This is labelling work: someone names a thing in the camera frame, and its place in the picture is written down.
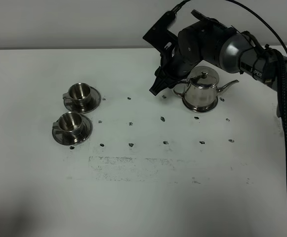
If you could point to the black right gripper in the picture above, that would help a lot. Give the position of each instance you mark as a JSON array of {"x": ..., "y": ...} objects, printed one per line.
[{"x": 202, "y": 40}]

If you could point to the stainless steel teapot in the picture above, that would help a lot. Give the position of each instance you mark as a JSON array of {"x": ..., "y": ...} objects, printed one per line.
[{"x": 201, "y": 87}]

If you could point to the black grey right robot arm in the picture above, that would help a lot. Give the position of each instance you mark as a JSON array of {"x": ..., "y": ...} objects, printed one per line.
[{"x": 242, "y": 53}]

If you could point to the round steel teapot coaster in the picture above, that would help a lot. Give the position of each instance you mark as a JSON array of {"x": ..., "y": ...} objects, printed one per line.
[{"x": 198, "y": 109}]

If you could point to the far stainless steel saucer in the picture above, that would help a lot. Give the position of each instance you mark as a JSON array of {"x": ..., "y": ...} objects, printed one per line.
[{"x": 83, "y": 107}]

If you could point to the stainless steel saucer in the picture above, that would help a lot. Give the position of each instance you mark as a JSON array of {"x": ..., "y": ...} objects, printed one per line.
[
  {"x": 83, "y": 107},
  {"x": 70, "y": 140}
]

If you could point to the far stainless steel teacup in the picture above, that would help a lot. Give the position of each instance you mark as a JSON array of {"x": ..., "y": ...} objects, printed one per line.
[{"x": 79, "y": 94}]

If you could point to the stainless steel teacup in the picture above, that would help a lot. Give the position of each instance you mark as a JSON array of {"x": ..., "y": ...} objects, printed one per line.
[
  {"x": 79, "y": 94},
  {"x": 70, "y": 123}
]

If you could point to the near stainless steel saucer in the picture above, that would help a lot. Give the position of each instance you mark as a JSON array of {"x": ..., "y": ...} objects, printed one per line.
[{"x": 70, "y": 140}]

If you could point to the near stainless steel teacup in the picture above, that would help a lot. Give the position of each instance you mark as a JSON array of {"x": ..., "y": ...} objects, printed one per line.
[{"x": 70, "y": 123}]

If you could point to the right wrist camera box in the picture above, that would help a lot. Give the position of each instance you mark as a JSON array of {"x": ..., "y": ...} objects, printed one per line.
[{"x": 163, "y": 40}]

